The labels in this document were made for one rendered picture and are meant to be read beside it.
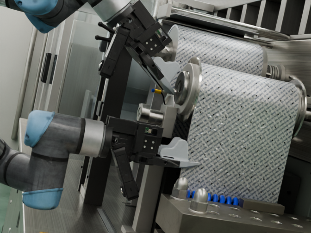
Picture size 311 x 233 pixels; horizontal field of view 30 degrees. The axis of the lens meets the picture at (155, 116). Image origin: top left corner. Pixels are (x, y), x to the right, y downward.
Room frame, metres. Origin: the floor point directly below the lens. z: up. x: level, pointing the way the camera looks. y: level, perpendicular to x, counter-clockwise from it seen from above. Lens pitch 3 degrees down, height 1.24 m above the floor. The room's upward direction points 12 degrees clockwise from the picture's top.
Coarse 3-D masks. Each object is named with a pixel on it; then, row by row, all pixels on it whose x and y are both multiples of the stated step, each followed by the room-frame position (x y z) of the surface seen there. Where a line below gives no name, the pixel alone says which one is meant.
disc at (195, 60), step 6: (192, 60) 1.30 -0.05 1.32; (198, 60) 1.26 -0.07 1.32; (198, 66) 1.25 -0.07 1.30; (198, 72) 1.24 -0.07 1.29; (198, 78) 1.23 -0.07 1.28; (198, 84) 1.22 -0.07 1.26; (198, 90) 1.22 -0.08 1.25; (198, 96) 1.22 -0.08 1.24; (192, 102) 1.23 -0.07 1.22; (192, 108) 1.23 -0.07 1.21; (180, 114) 1.30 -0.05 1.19; (186, 114) 1.26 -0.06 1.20; (180, 120) 1.29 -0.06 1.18; (186, 120) 1.26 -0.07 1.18
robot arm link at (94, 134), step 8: (88, 120) 1.17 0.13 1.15; (88, 128) 1.15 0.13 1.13; (96, 128) 1.15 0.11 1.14; (104, 128) 1.16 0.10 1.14; (88, 136) 1.14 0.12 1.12; (96, 136) 1.15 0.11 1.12; (104, 136) 1.16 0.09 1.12; (88, 144) 1.14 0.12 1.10; (96, 144) 1.15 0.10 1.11; (80, 152) 1.15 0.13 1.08; (88, 152) 1.15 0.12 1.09; (96, 152) 1.15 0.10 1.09
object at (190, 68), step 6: (186, 66) 1.30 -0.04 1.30; (192, 66) 1.26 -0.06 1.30; (192, 72) 1.25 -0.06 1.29; (192, 78) 1.24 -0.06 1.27; (192, 84) 1.23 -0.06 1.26; (192, 90) 1.23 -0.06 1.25; (192, 96) 1.23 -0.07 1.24; (300, 96) 1.31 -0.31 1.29; (186, 102) 1.24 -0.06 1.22; (300, 102) 1.30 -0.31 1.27; (180, 108) 1.28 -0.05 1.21; (186, 108) 1.25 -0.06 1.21; (300, 108) 1.29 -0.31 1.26; (192, 114) 1.27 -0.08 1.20; (294, 126) 1.30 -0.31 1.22
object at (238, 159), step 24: (192, 120) 1.23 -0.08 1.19; (216, 120) 1.24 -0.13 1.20; (192, 144) 1.23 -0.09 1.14; (216, 144) 1.24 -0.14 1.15; (240, 144) 1.26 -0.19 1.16; (264, 144) 1.27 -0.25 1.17; (288, 144) 1.28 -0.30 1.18; (192, 168) 1.23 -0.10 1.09; (216, 168) 1.25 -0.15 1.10; (240, 168) 1.26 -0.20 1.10; (264, 168) 1.27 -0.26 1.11; (216, 192) 1.25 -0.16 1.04; (240, 192) 1.26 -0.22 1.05; (264, 192) 1.28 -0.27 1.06
